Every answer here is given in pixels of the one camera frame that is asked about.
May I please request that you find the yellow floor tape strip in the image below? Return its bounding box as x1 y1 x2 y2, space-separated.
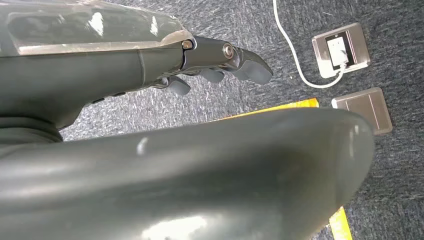
221 97 320 121
328 206 354 240

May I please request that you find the open silver floor socket box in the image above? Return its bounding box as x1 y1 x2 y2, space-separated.
311 22 372 80

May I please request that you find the white power plug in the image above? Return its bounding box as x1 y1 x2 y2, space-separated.
327 35 350 68

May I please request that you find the ribbed grey left arm sleeve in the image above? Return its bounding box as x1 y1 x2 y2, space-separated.
0 115 64 145

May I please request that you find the white power cable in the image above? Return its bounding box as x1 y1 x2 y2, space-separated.
272 0 347 90

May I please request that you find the closed silver floor socket cover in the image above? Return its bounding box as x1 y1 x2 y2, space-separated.
331 87 394 136

